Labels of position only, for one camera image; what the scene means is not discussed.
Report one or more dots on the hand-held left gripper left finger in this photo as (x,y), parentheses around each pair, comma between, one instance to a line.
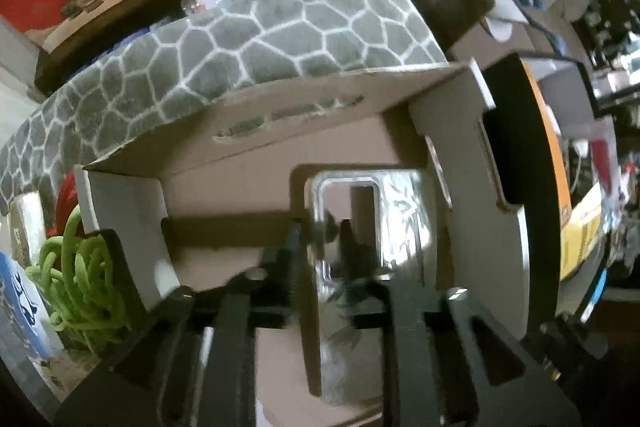
(296,249)

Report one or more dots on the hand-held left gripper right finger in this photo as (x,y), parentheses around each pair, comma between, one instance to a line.
(348,249)

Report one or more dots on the cardboard box with clear window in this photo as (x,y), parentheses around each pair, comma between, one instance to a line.
(235,192)

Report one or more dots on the blue face mask packet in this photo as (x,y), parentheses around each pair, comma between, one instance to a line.
(22,307)

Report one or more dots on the grey pebble pattern mat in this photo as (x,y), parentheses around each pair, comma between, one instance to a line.
(300,32)

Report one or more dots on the red round object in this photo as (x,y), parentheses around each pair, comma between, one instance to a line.
(67,207)

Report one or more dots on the yellow box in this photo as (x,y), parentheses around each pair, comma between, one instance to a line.
(582,227)

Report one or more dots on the small beige box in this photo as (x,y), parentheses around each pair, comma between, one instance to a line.
(27,227)

